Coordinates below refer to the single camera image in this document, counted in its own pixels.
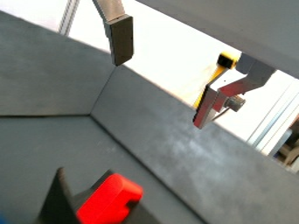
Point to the black curved regrasp stand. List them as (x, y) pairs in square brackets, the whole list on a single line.
[(62, 205)]

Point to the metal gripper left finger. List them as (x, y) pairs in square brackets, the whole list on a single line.
[(119, 29)]

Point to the red square-circle object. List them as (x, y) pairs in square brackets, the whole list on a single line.
[(106, 206)]

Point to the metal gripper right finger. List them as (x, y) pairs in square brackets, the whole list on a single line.
[(240, 74)]

